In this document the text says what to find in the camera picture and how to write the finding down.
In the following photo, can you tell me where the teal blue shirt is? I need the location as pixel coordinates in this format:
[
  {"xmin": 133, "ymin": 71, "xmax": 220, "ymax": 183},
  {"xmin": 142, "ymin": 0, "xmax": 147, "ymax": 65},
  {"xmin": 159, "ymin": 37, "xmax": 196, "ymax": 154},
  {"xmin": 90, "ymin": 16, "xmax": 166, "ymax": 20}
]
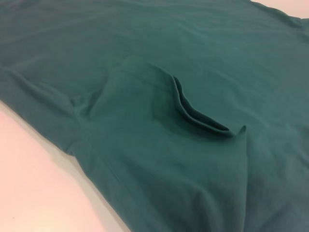
[{"xmin": 0, "ymin": 0, "xmax": 309, "ymax": 232}]

